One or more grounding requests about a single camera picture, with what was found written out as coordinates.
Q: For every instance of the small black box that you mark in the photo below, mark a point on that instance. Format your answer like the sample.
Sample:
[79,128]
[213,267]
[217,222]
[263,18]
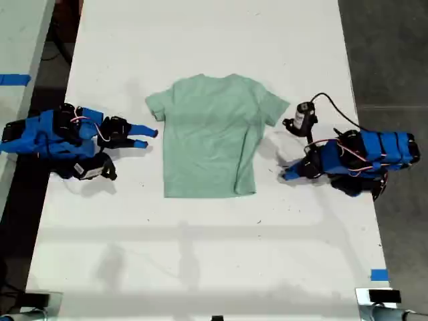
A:
[384,296]
[37,299]

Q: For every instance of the pale green T-shirt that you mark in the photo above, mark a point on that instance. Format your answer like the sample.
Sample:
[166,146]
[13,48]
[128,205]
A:
[207,133]

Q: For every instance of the black camera box white label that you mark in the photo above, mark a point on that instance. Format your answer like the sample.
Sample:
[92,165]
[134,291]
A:
[90,168]

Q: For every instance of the long blue tape strip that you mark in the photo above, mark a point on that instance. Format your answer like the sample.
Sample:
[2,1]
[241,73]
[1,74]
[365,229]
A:
[15,80]

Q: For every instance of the pale side table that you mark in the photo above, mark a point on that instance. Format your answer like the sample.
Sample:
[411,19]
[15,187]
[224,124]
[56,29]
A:
[20,33]

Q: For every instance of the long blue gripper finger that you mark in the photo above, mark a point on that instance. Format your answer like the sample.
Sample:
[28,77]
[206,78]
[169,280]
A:
[143,130]

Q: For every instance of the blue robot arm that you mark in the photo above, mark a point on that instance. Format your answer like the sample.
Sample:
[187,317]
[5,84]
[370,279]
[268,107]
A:
[36,133]
[384,148]

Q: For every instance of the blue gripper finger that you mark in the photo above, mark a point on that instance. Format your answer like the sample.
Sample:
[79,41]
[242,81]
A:
[293,172]

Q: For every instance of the metal table bracket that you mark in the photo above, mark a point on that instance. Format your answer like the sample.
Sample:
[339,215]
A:
[361,304]

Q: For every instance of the small black clamp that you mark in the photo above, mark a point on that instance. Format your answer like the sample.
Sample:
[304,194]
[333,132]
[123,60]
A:
[217,318]

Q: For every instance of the small blue tape square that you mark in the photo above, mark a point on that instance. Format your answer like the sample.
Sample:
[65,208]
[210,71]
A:
[379,275]

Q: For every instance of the short black camera stalk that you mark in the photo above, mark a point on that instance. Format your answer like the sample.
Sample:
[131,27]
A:
[309,138]

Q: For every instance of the black-rooted gripper finger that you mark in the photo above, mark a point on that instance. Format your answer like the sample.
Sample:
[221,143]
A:
[138,144]

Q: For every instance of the black camera box silver end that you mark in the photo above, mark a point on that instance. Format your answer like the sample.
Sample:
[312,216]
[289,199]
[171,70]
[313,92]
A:
[302,117]

